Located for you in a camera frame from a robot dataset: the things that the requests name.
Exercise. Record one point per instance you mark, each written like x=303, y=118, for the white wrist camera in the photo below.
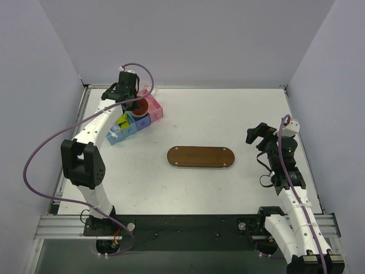
x=291, y=129
x=124, y=69

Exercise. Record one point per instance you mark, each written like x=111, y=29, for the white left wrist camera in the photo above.
x=124, y=69

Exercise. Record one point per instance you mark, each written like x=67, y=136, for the aluminium frame rail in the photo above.
x=59, y=227

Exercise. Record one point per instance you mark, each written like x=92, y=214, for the oval wooden tray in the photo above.
x=200, y=157

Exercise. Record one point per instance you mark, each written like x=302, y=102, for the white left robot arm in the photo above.
x=81, y=160

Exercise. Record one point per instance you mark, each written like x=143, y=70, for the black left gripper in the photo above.
x=133, y=104

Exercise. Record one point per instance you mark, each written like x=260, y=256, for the pink drawer box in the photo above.
x=155, y=111

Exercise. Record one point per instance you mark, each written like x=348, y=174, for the yellow green toothpaste tube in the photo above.
x=125, y=121

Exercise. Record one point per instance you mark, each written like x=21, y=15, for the pink white toothbrush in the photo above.
x=114, y=131

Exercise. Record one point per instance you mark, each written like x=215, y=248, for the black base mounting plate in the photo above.
x=183, y=233

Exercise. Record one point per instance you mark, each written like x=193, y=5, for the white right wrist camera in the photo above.
x=291, y=129

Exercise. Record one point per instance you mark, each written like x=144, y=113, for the blue compartment organizer box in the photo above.
x=139, y=124

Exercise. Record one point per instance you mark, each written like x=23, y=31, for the clear textured plastic box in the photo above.
x=145, y=88

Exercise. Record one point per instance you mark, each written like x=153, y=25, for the pink plastic cup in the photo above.
x=141, y=108

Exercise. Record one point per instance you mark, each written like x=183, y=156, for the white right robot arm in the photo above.
x=293, y=227

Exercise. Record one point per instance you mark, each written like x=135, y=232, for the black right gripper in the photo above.
x=264, y=136

